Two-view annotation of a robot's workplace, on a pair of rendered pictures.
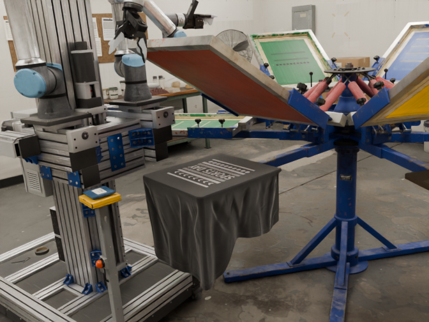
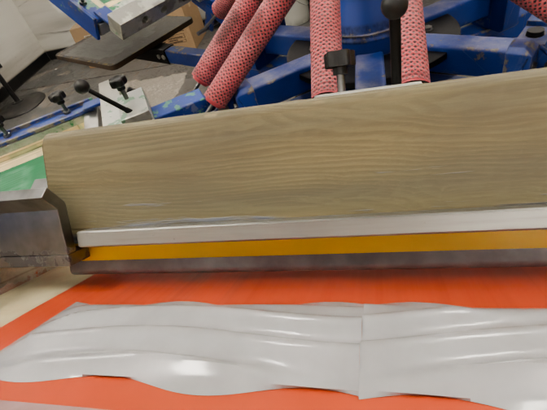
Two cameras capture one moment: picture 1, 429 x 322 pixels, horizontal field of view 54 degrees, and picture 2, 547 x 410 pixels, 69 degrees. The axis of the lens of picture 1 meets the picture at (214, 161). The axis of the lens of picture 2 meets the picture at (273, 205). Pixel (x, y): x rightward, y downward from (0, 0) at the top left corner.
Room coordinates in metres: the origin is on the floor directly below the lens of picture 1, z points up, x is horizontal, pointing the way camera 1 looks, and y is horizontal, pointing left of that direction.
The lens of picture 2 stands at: (1.96, -0.12, 1.42)
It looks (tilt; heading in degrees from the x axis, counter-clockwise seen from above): 42 degrees down; 330
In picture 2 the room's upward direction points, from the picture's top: 18 degrees counter-clockwise
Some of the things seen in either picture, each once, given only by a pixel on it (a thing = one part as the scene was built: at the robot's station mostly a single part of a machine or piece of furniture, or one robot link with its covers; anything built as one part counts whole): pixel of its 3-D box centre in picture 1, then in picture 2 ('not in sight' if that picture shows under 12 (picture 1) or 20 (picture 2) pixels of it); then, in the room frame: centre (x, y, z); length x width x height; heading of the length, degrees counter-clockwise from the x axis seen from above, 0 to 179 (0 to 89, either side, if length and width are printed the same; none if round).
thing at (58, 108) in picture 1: (53, 104); not in sight; (1.88, 0.70, 1.31); 0.15 x 0.15 x 0.10
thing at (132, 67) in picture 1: (133, 67); not in sight; (2.27, 0.39, 1.42); 0.13 x 0.12 x 0.14; 27
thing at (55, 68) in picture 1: (48, 78); not in sight; (1.87, 0.70, 1.42); 0.13 x 0.12 x 0.14; 175
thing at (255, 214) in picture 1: (244, 225); not in sight; (1.71, -0.12, 0.74); 0.46 x 0.04 x 0.42; 129
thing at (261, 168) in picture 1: (210, 172); not in sight; (1.87, 0.02, 0.95); 0.48 x 0.44 x 0.01; 129
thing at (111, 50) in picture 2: not in sight; (196, 55); (3.23, -0.74, 0.91); 1.34 x 0.40 x 0.08; 9
